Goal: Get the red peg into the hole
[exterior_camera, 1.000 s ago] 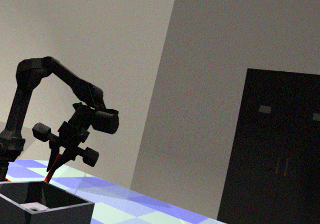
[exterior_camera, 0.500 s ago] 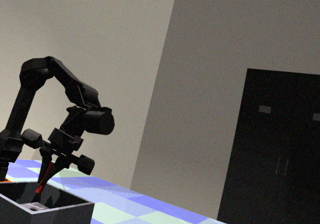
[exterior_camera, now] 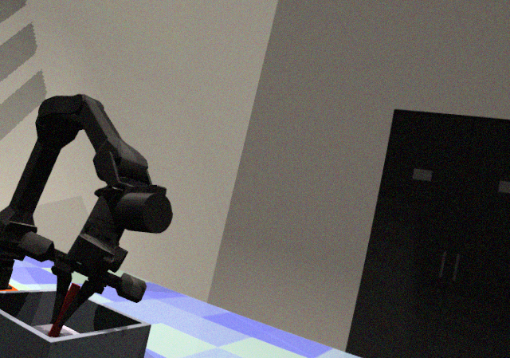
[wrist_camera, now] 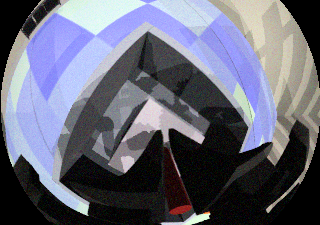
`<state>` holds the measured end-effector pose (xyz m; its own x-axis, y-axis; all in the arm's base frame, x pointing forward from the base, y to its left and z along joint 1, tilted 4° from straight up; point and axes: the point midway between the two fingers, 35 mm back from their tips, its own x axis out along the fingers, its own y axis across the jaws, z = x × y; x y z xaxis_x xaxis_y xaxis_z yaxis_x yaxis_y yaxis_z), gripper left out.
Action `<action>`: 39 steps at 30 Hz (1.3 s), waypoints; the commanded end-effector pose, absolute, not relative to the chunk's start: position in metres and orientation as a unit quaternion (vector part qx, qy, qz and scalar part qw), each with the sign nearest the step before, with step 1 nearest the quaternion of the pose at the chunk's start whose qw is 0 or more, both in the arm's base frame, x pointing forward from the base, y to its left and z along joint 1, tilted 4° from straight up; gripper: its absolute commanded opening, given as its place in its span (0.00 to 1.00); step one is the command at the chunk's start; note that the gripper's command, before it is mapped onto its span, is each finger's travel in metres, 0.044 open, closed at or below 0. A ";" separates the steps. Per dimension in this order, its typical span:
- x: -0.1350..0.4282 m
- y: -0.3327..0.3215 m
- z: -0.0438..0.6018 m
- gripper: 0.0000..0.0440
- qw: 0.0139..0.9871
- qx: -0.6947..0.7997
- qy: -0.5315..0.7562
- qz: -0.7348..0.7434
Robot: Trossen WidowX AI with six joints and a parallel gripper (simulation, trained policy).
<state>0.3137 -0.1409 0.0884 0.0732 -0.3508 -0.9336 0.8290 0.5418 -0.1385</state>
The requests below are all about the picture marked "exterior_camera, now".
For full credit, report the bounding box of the red peg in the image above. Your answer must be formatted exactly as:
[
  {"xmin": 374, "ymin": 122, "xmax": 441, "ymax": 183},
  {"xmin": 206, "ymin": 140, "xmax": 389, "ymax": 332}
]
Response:
[{"xmin": 48, "ymin": 283, "xmax": 80, "ymax": 337}]

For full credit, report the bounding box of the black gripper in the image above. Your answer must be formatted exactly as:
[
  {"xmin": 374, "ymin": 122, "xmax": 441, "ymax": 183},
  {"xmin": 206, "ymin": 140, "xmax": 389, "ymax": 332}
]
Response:
[{"xmin": 18, "ymin": 218, "xmax": 147, "ymax": 328}]

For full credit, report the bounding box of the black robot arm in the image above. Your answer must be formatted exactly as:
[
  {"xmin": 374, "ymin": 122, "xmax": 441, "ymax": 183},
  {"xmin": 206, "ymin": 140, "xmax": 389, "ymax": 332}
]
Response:
[{"xmin": 0, "ymin": 93, "xmax": 173, "ymax": 290}]

